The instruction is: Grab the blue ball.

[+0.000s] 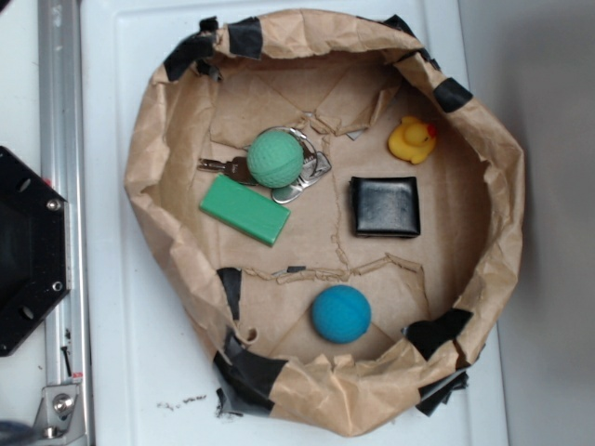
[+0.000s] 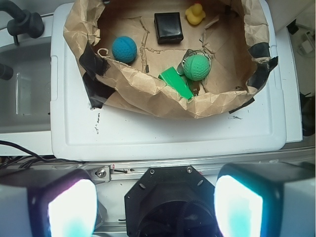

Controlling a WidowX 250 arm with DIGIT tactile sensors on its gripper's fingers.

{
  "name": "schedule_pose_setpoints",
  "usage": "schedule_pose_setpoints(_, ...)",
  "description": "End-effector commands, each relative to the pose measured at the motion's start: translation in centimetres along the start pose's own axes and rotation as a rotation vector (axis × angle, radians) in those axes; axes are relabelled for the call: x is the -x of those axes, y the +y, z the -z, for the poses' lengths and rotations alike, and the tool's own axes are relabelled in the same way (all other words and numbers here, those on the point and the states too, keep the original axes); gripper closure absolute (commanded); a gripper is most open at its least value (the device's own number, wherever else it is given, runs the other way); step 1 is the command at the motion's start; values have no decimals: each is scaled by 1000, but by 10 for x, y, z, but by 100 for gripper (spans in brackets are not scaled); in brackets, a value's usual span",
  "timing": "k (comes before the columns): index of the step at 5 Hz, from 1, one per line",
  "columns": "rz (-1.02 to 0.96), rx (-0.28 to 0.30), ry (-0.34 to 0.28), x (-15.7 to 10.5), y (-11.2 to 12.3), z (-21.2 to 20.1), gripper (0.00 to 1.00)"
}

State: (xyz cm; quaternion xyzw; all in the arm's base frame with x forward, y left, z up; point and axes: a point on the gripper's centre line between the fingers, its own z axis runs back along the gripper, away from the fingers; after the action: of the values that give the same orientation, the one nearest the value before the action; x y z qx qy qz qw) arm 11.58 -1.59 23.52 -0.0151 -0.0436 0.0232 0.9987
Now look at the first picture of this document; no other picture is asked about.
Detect blue foam ball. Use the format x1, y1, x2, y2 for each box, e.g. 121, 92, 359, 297
311, 285, 372, 344

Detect green foam ball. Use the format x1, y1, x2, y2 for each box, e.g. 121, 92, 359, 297
247, 130, 303, 189

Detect green rectangular block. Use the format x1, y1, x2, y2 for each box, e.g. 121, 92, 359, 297
199, 175, 290, 246

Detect black leather wallet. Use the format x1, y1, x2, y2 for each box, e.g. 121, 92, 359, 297
350, 177, 421, 238

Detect yellow rubber duck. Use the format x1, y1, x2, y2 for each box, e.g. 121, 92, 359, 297
388, 116, 437, 164

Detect brown paper bag bin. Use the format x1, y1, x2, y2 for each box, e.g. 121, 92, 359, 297
125, 9, 524, 437

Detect silver keys on ring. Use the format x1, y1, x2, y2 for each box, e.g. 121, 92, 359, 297
197, 126, 331, 204

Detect aluminium extrusion rail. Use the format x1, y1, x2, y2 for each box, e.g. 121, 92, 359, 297
38, 1, 95, 445

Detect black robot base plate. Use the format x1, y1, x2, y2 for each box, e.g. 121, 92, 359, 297
1, 147, 69, 358

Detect metal corner bracket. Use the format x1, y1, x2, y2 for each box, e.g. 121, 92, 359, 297
33, 384, 85, 445

